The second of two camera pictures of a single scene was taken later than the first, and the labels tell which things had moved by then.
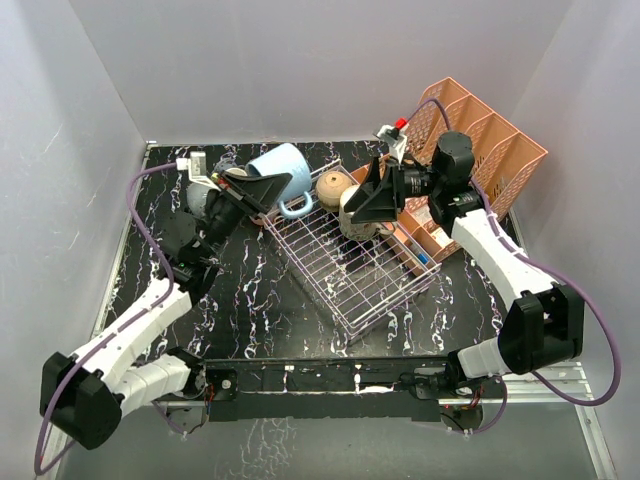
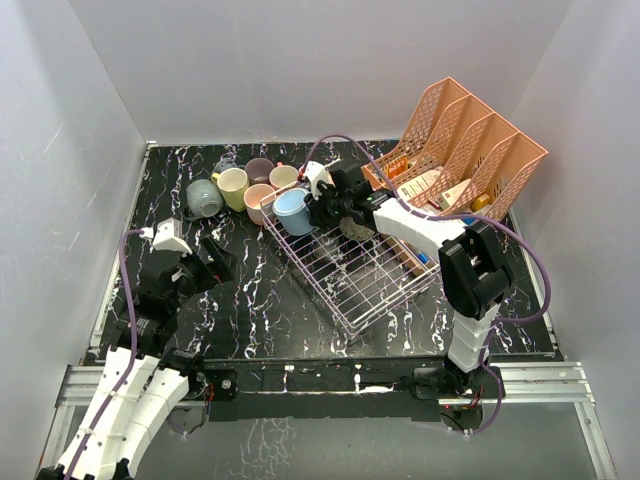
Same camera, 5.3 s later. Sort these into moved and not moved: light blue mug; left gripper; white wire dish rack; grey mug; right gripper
Moved: light blue mug; right gripper; left gripper
Not moved: white wire dish rack; grey mug
